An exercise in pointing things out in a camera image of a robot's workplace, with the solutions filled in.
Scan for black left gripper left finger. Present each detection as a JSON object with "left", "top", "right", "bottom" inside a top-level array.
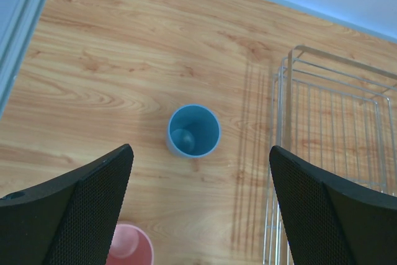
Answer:
[{"left": 1, "top": 144, "right": 134, "bottom": 264}]

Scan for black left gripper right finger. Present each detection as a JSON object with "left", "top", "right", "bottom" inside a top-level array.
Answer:
[{"left": 269, "top": 146, "right": 396, "bottom": 264}]

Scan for pink plastic cup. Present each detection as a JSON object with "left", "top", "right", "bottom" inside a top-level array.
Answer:
[{"left": 105, "top": 221, "right": 154, "bottom": 265}]

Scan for blue plastic cup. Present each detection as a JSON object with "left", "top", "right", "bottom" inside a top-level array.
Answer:
[{"left": 166, "top": 104, "right": 221, "bottom": 159}]

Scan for metal wire dish rack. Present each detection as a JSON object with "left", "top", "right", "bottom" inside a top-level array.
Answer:
[{"left": 262, "top": 45, "right": 397, "bottom": 265}]

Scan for aluminium frame post left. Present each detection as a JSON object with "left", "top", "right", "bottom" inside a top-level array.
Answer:
[{"left": 1, "top": 0, "right": 46, "bottom": 113}]

